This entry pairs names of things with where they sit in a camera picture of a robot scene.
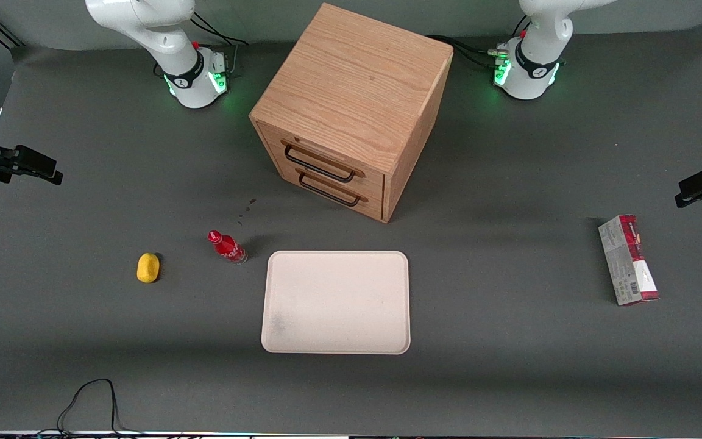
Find small red coke bottle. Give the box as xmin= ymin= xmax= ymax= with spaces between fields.
xmin=207 ymin=230 xmax=248 ymax=265

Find cream rectangular plastic tray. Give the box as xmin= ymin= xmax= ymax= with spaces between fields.
xmin=261 ymin=250 xmax=411 ymax=355

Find red and grey carton box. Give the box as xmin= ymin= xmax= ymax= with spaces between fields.
xmin=598 ymin=214 xmax=660 ymax=306

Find yellow lemon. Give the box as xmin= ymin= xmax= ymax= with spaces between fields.
xmin=137 ymin=252 xmax=161 ymax=284

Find dark grey table mat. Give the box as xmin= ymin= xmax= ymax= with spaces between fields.
xmin=0 ymin=23 xmax=702 ymax=435

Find wooden drawer front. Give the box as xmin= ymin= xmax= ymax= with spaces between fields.
xmin=257 ymin=121 xmax=386 ymax=202
xmin=264 ymin=155 xmax=385 ymax=222

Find oak wooden drawer cabinet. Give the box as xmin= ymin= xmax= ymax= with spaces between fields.
xmin=249 ymin=2 xmax=454 ymax=224

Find black aluminium frame bar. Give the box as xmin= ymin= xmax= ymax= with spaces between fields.
xmin=0 ymin=5 xmax=24 ymax=49

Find black right arm base cables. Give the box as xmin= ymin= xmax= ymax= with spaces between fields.
xmin=190 ymin=12 xmax=249 ymax=80

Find black arm base cables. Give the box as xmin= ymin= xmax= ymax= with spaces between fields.
xmin=427 ymin=15 xmax=531 ymax=69
xmin=190 ymin=12 xmax=249 ymax=80

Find thin black looped cable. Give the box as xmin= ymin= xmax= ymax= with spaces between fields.
xmin=37 ymin=378 xmax=144 ymax=437

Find black left arm base cables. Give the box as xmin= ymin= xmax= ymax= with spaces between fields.
xmin=427 ymin=15 xmax=531 ymax=69

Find black metal drawer handle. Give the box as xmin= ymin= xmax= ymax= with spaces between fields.
xmin=281 ymin=139 xmax=366 ymax=184
xmin=296 ymin=168 xmax=369 ymax=207

